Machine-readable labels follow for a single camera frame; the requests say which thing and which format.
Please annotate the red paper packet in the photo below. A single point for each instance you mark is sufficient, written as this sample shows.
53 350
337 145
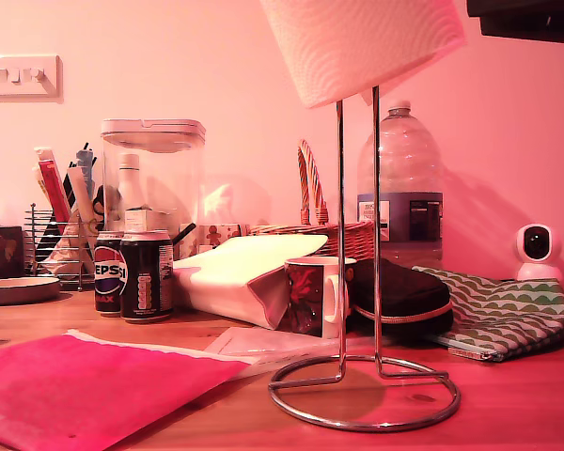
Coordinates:
51 178

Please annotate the small white box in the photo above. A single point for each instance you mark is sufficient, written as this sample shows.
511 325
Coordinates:
143 220

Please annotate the white paper towel roll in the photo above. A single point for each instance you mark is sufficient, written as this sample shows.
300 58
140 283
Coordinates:
357 47

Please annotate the dark can gold print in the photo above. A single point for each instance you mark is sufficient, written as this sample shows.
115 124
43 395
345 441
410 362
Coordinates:
145 282

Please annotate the green wave pattern pouch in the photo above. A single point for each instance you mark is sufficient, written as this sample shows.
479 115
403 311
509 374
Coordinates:
507 310

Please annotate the white packet black stripe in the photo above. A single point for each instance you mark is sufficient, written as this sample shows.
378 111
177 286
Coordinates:
77 192

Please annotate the white bottle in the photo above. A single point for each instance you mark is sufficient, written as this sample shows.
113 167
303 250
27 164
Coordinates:
130 188

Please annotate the black zip case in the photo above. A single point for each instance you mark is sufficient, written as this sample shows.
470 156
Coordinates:
404 291

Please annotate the Pepsi Max can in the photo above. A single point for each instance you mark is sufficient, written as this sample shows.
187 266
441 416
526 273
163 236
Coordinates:
107 272

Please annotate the white wall light switch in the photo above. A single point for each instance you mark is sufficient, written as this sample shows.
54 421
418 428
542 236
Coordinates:
23 77

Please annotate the white paper bag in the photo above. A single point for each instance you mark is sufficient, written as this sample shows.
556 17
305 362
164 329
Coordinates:
235 272

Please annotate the small white round camera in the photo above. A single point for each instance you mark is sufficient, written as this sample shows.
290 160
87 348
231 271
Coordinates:
538 242

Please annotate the shallow grey dish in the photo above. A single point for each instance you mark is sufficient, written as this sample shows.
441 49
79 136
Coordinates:
19 289

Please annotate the clear jar white lid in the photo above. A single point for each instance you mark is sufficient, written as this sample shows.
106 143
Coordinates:
169 178

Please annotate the gingerbread print tin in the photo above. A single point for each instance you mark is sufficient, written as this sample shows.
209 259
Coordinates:
216 235

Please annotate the large clear water bottle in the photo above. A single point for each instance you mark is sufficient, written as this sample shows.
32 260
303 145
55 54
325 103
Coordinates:
404 164

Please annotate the dark floral tissue box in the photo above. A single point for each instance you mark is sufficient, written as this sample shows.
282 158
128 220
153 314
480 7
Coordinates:
2 251

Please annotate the metallic paper towel stand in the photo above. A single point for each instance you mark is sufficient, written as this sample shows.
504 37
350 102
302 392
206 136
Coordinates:
377 188

